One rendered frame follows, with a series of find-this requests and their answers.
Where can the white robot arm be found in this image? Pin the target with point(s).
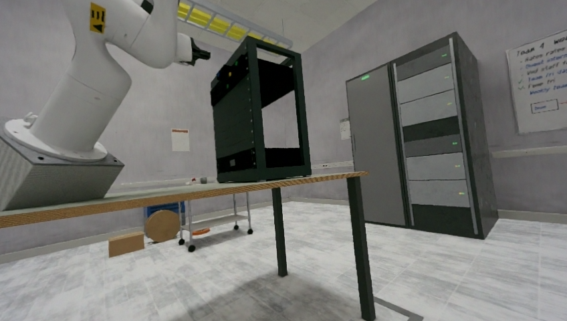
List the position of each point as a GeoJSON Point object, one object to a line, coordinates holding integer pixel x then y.
{"type": "Point", "coordinates": [95, 84]}

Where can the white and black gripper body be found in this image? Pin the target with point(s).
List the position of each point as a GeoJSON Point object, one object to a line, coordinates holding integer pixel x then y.
{"type": "Point", "coordinates": [184, 50]}

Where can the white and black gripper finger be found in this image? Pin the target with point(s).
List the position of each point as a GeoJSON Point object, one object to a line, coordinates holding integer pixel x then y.
{"type": "Point", "coordinates": [197, 49]}
{"type": "Point", "coordinates": [197, 56]}

